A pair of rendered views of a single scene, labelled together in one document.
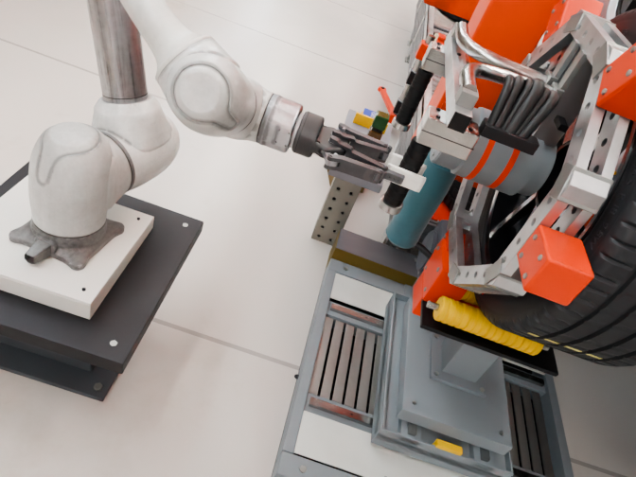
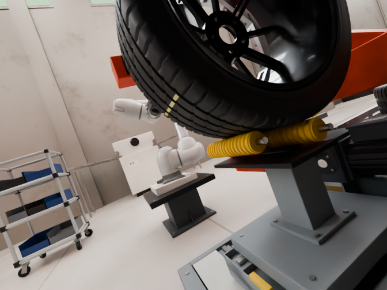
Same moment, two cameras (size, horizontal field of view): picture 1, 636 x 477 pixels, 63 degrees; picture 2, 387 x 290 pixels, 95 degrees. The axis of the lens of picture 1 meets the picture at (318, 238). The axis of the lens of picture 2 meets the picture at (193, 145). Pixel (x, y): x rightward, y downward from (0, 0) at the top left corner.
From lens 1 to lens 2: 1.32 m
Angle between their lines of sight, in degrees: 76
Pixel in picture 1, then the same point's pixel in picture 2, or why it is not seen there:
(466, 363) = (287, 205)
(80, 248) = (167, 179)
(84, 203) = (162, 163)
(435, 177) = not seen: hidden behind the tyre
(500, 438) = (304, 281)
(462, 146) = not seen: hidden behind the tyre
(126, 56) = (178, 128)
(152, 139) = (185, 146)
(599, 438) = not seen: outside the picture
